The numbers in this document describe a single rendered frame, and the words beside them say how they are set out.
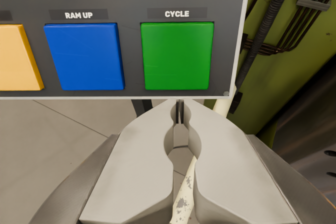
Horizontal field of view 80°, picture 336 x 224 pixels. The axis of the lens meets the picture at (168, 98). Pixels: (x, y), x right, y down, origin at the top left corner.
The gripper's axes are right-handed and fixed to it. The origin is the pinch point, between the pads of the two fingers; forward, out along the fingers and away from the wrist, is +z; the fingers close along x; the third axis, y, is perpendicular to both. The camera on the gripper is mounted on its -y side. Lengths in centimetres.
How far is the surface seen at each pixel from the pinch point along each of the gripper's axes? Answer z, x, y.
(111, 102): 106, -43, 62
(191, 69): 10.3, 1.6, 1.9
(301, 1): 31.6, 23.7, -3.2
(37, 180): 63, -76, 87
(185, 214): 16.7, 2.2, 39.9
